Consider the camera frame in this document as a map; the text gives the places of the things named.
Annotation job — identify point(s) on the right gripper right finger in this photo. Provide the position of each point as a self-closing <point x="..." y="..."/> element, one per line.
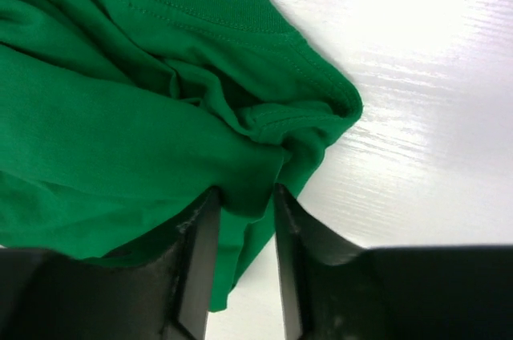
<point x="334" y="289"/>

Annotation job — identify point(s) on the green t-shirt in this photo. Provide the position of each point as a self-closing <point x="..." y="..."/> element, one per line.
<point x="116" y="114"/>

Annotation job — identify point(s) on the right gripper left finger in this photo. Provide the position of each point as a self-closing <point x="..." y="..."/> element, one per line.
<point x="157" y="286"/>

